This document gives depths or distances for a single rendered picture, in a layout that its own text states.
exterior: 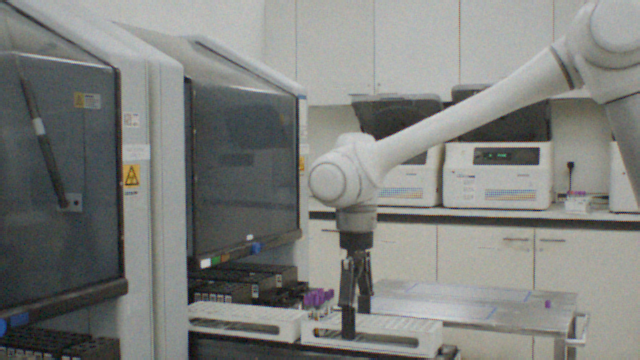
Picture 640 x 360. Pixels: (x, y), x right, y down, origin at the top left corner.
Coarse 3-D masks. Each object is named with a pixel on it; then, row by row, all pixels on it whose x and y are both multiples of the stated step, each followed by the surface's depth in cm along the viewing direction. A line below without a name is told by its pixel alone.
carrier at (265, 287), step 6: (270, 276) 196; (252, 282) 189; (258, 282) 188; (264, 282) 191; (270, 282) 195; (252, 288) 189; (258, 288) 188; (264, 288) 191; (270, 288) 195; (252, 294) 189; (258, 294) 188; (264, 294) 191; (270, 294) 195; (276, 294) 199
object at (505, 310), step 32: (384, 288) 207; (416, 288) 207; (448, 288) 206; (480, 288) 206; (512, 288) 206; (448, 320) 169; (480, 320) 168; (512, 320) 168; (544, 320) 168; (576, 320) 197; (576, 352) 198
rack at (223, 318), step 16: (192, 304) 168; (208, 304) 169; (224, 304) 168; (192, 320) 167; (208, 320) 167; (224, 320) 167; (240, 320) 157; (256, 320) 155; (272, 320) 154; (288, 320) 152; (256, 336) 155; (272, 336) 154; (288, 336) 152
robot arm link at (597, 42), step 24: (600, 0) 111; (624, 0) 108; (576, 24) 115; (600, 24) 109; (624, 24) 108; (576, 48) 116; (600, 48) 110; (624, 48) 108; (600, 72) 114; (624, 72) 112; (600, 96) 117; (624, 96) 114; (624, 120) 115; (624, 144) 116
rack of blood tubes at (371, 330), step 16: (304, 320) 151; (320, 320) 151; (336, 320) 151; (368, 320) 151; (384, 320) 150; (400, 320) 151; (416, 320) 151; (432, 320) 150; (304, 336) 151; (320, 336) 152; (336, 336) 152; (368, 336) 155; (384, 336) 154; (400, 336) 153; (416, 336) 141; (432, 336) 140; (384, 352) 144; (416, 352) 141; (432, 352) 140
